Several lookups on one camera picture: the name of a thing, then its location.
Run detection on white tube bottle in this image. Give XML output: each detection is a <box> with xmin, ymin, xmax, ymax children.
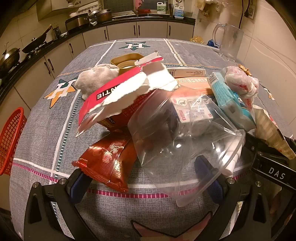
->
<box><xmin>222</xmin><ymin>138</ymin><xmax>243</xmax><ymax>176</ymax></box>

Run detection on teal white box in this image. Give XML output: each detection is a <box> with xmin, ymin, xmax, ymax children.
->
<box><xmin>208</xmin><ymin>72</ymin><xmax>256</xmax><ymax>132</ymax></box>

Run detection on knotted white plastic bag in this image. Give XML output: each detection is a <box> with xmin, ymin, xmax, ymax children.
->
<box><xmin>221</xmin><ymin>65</ymin><xmax>259</xmax><ymax>111</ymax></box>

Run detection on clear plastic bag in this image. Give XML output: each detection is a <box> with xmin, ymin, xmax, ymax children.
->
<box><xmin>127</xmin><ymin>86</ymin><xmax>245</xmax><ymax>207</ymax></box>

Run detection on white blue medicine box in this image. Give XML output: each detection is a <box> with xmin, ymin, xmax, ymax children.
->
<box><xmin>171</xmin><ymin>92</ymin><xmax>215</xmax><ymax>137</ymax></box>

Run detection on red snack bag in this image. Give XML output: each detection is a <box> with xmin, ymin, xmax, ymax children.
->
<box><xmin>72</xmin><ymin>133</ymin><xmax>137</xmax><ymax>193</ymax></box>

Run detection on orange medicine box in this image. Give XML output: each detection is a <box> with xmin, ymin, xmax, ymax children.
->
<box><xmin>176</xmin><ymin>77</ymin><xmax>213</xmax><ymax>95</ymax></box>

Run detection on long white slim box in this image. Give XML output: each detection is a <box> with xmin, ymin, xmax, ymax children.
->
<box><xmin>167</xmin><ymin>67</ymin><xmax>206</xmax><ymax>78</ymax></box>

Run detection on red white torn carton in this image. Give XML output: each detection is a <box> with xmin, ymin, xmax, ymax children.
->
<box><xmin>76</xmin><ymin>52</ymin><xmax>178</xmax><ymax>136</ymax></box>

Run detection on white tissue ball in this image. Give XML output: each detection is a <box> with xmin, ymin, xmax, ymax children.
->
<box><xmin>74</xmin><ymin>64</ymin><xmax>119</xmax><ymax>100</ymax></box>

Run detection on brown tape roll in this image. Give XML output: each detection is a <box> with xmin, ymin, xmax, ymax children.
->
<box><xmin>110</xmin><ymin>53</ymin><xmax>144</xmax><ymax>75</ymax></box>

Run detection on grey patterned tablecloth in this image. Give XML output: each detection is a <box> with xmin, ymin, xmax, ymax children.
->
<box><xmin>10</xmin><ymin>39</ymin><xmax>230</xmax><ymax>240</ymax></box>

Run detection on orange peel scraps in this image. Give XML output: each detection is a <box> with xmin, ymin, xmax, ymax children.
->
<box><xmin>238</xmin><ymin>64</ymin><xmax>252</xmax><ymax>76</ymax></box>

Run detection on red plastic mesh basket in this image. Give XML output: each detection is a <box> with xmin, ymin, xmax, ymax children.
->
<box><xmin>0</xmin><ymin>107</ymin><xmax>27</xmax><ymax>175</ymax></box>

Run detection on clear glass pitcher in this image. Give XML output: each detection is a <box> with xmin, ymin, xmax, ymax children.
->
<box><xmin>212</xmin><ymin>24</ymin><xmax>244</xmax><ymax>61</ymax></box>

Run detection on blue object on floor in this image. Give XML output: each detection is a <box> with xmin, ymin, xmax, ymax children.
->
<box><xmin>207</xmin><ymin>39</ymin><xmax>219</xmax><ymax>48</ymax></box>

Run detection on yellow plastic bag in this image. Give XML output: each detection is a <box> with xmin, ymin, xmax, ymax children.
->
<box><xmin>190</xmin><ymin>36</ymin><xmax>204</xmax><ymax>45</ymax></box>

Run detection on black wok with lid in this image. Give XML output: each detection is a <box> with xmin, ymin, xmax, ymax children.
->
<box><xmin>0</xmin><ymin>43</ymin><xmax>20</xmax><ymax>78</ymax></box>

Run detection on black frying pan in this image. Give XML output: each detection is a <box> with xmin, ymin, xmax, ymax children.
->
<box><xmin>22</xmin><ymin>25</ymin><xmax>52</xmax><ymax>54</ymax></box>

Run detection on white detergent jug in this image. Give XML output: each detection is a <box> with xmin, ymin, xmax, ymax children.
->
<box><xmin>157</xmin><ymin>1</ymin><xmax>167</xmax><ymax>14</ymax></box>

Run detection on dark rice cooker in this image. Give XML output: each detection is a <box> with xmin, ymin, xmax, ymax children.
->
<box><xmin>65</xmin><ymin>13</ymin><xmax>90</xmax><ymax>33</ymax></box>

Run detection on steel pot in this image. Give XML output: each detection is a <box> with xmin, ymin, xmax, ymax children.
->
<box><xmin>89</xmin><ymin>9</ymin><xmax>112</xmax><ymax>23</ymax></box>

